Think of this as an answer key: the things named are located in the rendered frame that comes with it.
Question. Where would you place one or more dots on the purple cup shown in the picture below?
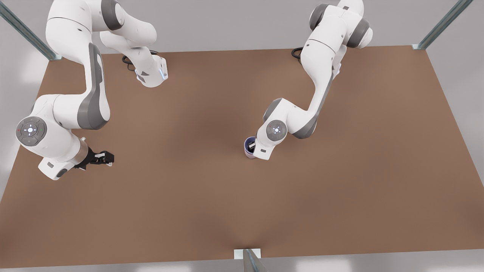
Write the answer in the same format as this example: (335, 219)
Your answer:
(248, 152)

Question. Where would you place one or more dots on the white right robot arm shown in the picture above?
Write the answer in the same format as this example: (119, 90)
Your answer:
(68, 109)

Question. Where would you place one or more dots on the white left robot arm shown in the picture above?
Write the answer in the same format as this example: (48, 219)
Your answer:
(321, 87)

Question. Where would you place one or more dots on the silver frame post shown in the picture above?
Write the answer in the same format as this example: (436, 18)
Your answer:
(26, 32)
(249, 260)
(440, 26)

